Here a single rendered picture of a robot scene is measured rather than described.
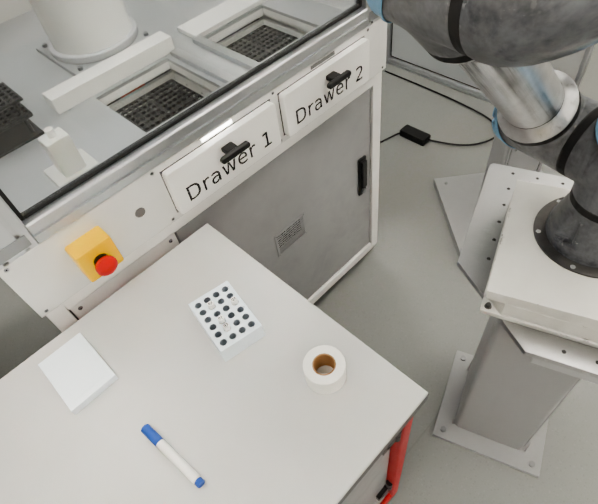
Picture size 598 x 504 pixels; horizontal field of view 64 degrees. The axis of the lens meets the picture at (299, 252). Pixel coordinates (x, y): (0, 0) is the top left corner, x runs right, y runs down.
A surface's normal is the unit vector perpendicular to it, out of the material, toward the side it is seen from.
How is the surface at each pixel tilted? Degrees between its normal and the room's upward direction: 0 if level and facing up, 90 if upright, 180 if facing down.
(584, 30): 98
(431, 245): 0
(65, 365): 0
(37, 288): 90
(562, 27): 89
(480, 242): 0
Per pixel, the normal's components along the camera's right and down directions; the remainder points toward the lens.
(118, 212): 0.71, 0.50
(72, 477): -0.11, -0.62
